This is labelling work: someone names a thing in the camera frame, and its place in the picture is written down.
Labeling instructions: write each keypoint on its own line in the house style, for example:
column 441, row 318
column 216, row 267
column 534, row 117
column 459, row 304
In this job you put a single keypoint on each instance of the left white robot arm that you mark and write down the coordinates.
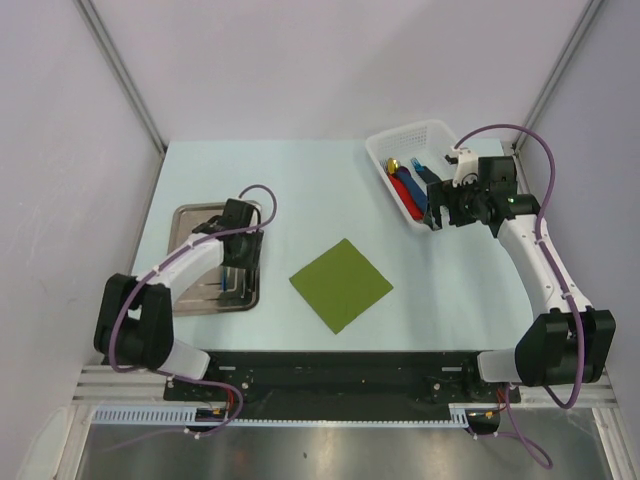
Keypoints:
column 135, row 322

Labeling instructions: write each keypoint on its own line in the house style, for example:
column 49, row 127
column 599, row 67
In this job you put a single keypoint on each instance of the red utensil sleeve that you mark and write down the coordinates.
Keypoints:
column 406, row 198

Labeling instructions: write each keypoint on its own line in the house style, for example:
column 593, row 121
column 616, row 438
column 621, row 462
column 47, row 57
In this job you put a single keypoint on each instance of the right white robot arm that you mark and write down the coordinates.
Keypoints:
column 569, row 340

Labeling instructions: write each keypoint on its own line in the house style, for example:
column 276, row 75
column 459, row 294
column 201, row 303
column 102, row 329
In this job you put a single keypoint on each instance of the aluminium frame post right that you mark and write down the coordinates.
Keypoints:
column 569, row 52

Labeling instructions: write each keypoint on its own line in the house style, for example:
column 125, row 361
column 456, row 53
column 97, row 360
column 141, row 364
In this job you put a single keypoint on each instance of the black utensil sleeve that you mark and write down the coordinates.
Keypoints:
column 428, row 176

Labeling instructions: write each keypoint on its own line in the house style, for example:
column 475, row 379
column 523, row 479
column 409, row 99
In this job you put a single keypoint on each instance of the blue utensil sleeve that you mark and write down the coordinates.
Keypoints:
column 417, row 194

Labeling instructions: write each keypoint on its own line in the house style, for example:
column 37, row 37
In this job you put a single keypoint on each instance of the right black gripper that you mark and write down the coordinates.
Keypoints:
column 443, row 193

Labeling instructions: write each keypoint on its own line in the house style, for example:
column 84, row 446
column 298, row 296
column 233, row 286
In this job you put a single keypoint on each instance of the aluminium frame post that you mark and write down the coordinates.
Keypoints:
column 569, row 52
column 114, row 61

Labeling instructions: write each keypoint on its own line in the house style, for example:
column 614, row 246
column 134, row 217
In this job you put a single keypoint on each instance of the green paper napkin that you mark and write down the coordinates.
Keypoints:
column 340, row 285

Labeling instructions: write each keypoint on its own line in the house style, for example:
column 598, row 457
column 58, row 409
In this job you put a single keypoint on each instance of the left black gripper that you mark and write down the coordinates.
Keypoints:
column 255, row 240

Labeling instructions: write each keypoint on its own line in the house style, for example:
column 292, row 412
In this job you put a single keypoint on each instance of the metal tray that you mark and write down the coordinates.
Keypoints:
column 201, row 297

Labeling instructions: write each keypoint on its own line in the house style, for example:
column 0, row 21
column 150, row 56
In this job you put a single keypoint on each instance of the aluminium frame post left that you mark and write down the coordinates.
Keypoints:
column 114, row 61

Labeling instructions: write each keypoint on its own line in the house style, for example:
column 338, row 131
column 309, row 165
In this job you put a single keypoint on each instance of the white plastic basket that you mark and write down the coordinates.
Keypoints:
column 429, row 141

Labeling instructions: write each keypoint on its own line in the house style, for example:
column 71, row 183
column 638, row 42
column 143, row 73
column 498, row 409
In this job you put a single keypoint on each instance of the gold spoon in basket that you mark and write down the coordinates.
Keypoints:
column 392, row 166

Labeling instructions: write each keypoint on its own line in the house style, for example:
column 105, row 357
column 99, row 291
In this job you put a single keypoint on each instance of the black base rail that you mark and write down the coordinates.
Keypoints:
column 341, row 386

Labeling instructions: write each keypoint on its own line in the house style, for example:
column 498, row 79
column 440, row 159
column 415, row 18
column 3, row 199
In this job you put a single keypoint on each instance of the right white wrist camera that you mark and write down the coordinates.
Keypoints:
column 466, row 162

